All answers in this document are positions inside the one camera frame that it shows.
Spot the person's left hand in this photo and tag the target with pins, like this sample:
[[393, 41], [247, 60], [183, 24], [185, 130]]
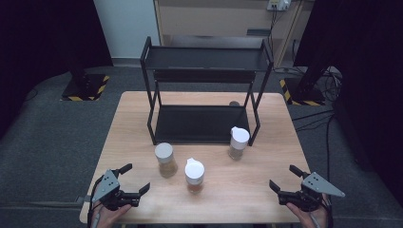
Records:
[[107, 218]]

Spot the white-lid jar with red spice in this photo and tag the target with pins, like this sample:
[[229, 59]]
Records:
[[194, 172]]

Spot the black metal two-tier shelf rack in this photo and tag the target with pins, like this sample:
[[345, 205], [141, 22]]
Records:
[[202, 123]]

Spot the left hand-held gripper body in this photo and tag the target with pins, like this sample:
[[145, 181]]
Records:
[[106, 186]]

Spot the grey-lid spice jar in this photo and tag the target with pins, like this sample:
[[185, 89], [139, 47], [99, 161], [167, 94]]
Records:
[[165, 158]]

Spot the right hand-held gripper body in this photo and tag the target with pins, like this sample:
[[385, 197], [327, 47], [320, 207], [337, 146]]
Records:
[[318, 183]]

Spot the small grey round disc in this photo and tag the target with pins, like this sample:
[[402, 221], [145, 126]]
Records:
[[234, 103]]

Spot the white power strip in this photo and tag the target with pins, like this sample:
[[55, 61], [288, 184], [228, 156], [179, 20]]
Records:
[[278, 4]]

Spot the black stand base with yellow stripes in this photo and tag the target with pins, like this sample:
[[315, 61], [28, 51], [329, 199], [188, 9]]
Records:
[[304, 95], [84, 88]]

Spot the grey tape strip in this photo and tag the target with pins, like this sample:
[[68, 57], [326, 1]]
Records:
[[83, 199]]

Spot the person's right hand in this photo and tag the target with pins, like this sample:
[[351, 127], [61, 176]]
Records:
[[312, 220]]

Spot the dark curtain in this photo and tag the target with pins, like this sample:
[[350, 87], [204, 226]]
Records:
[[370, 63], [38, 38]]

